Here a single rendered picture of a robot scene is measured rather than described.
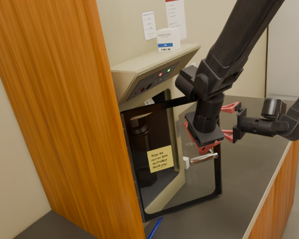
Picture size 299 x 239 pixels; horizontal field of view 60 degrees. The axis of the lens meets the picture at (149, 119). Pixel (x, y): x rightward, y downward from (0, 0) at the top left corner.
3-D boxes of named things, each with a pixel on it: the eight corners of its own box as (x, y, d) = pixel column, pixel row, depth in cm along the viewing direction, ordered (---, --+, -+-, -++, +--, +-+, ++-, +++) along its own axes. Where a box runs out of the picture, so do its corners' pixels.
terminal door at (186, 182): (139, 223, 86) (116, 112, 70) (221, 195, 92) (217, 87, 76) (140, 224, 85) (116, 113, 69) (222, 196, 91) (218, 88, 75)
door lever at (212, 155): (184, 159, 81) (183, 151, 80) (211, 151, 83) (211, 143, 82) (191, 168, 76) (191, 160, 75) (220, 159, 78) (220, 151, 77)
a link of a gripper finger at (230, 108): (220, 99, 98) (245, 102, 93) (220, 116, 101) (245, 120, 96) (212, 105, 94) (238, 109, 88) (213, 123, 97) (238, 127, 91)
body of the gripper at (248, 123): (241, 106, 94) (262, 109, 90) (241, 131, 98) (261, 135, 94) (234, 114, 90) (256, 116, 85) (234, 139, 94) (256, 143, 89)
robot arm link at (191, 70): (206, 81, 50) (238, 67, 53) (171, 52, 57) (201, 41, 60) (197, 122, 59) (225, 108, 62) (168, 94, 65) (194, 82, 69)
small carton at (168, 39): (158, 52, 76) (155, 31, 74) (165, 48, 80) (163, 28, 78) (173, 51, 74) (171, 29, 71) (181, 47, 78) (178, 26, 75)
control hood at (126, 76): (108, 107, 69) (100, 70, 65) (173, 73, 91) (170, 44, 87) (142, 112, 62) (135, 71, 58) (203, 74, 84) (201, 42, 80)
